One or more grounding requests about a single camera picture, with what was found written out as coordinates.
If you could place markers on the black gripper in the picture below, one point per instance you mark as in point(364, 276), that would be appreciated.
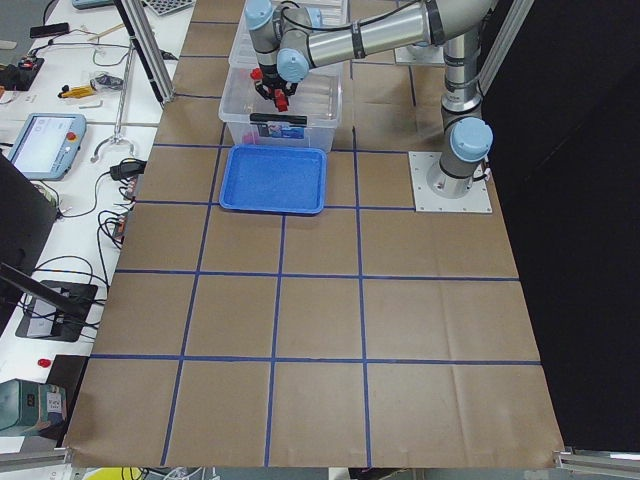
point(270, 82)

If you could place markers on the red block from tray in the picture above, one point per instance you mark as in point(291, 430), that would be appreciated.
point(281, 101)

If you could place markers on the clear plastic box lid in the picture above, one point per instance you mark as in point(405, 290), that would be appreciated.
point(330, 10)

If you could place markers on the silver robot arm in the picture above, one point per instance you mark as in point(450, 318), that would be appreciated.
point(290, 41)

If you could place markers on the red block in box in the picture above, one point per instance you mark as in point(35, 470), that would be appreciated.
point(256, 74)

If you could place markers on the blue plastic tray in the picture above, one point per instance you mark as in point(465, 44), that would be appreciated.
point(284, 180)

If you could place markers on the long reach grabber tool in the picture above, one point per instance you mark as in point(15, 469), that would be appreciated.
point(117, 138)

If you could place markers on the black power adapter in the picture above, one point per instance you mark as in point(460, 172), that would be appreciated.
point(127, 168)

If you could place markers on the yellow black tool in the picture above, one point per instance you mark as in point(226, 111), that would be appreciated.
point(76, 92)

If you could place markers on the teach pendant tablet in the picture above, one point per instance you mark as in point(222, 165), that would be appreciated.
point(47, 145)

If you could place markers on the black monitor stand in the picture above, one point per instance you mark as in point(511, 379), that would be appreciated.
point(51, 310)

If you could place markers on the green electronic device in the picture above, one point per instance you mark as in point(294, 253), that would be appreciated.
point(29, 407)

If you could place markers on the black box latch handle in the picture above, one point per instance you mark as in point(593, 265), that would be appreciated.
point(300, 120)

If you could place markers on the aluminium frame post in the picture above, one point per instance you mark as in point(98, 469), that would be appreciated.
point(141, 36)
point(504, 39)

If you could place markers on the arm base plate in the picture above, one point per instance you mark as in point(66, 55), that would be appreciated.
point(420, 55)
point(436, 192)

